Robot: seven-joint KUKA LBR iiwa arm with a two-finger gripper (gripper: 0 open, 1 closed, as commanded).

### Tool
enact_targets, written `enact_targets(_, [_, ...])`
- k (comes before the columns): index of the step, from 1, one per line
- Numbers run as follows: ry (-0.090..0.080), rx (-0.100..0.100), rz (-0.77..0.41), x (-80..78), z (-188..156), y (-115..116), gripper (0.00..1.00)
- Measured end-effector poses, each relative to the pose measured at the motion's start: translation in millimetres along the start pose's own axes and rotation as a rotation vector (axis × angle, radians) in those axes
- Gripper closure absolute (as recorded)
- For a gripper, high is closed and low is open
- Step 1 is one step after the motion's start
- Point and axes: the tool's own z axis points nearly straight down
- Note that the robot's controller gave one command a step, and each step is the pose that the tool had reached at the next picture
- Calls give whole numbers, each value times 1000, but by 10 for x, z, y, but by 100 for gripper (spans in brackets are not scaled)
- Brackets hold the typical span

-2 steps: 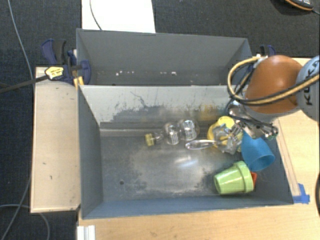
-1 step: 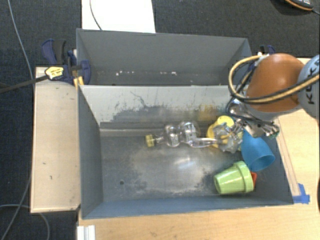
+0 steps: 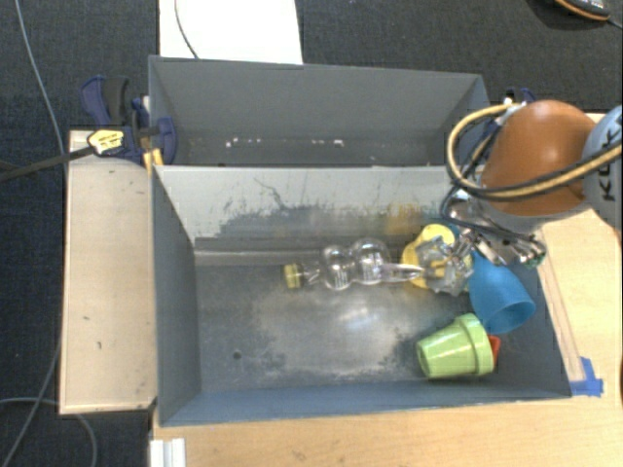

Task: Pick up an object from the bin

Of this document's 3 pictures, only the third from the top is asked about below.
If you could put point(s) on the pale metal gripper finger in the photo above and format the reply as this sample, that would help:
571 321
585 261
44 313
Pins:
428 257
450 280

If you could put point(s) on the grey metal bin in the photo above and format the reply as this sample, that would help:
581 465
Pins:
302 348

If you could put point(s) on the blue plastic cup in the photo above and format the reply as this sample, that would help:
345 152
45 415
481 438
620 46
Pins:
496 295

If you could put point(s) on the red plastic cup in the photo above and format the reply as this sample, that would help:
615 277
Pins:
495 348

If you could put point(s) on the green plastic cup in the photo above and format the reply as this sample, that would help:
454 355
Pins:
455 348

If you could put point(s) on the clear glass bottle yellow cap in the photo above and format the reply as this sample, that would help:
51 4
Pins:
348 265

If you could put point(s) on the yellow plastic cup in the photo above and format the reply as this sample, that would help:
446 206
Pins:
428 235

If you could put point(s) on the pale wood board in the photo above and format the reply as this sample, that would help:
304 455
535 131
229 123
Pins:
107 285

